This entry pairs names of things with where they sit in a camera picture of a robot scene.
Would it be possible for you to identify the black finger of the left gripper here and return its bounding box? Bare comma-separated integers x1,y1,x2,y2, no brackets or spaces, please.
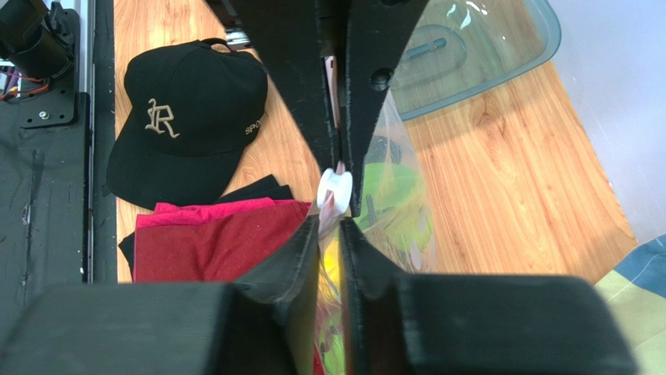
229,0,339,170
344,0,428,217

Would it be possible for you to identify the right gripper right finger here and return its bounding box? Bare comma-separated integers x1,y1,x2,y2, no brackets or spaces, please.
339,219,639,374

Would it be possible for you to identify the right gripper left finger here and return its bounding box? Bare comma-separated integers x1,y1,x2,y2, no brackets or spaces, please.
1,216,319,374

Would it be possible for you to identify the yellow lemon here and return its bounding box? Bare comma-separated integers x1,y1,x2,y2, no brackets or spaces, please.
317,239,341,323

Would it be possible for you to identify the clear zip top bag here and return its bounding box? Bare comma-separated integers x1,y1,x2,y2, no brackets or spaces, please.
314,93,437,374

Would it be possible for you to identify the green star fruit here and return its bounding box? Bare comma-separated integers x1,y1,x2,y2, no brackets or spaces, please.
355,162,424,230

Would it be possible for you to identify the grey plastic food tray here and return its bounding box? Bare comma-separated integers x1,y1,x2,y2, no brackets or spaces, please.
391,0,561,120

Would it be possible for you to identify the dark red folded cloth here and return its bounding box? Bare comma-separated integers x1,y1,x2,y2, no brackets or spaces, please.
133,202,313,284

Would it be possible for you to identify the black baseball cap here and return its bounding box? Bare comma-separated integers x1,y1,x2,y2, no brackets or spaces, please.
106,38,268,209

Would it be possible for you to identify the black folded cloth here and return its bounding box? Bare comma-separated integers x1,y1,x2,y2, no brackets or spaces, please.
118,174,294,274

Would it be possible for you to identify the plaid pillow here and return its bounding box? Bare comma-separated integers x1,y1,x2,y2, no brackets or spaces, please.
595,235,665,374

